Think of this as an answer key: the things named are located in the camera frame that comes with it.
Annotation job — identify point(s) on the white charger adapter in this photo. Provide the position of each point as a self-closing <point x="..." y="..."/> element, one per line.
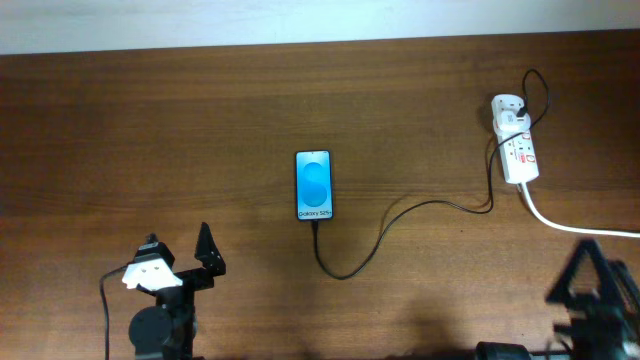
<point x="507" y="122"/>

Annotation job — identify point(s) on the white power strip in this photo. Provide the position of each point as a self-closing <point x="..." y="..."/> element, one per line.
<point x="517" y="153"/>

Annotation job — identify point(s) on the blue smartphone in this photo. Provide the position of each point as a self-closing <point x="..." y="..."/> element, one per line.
<point x="314" y="188"/>

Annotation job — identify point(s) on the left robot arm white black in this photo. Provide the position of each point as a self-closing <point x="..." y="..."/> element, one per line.
<point x="166" y="330"/>

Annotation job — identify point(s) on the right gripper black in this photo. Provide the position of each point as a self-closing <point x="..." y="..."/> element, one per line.
<point x="584" y="302"/>

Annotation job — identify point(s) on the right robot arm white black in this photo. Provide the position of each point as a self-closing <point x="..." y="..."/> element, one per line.
<point x="555" y="349"/>

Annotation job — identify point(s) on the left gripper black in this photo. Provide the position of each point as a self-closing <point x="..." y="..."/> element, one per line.
<point x="199" y="277"/>

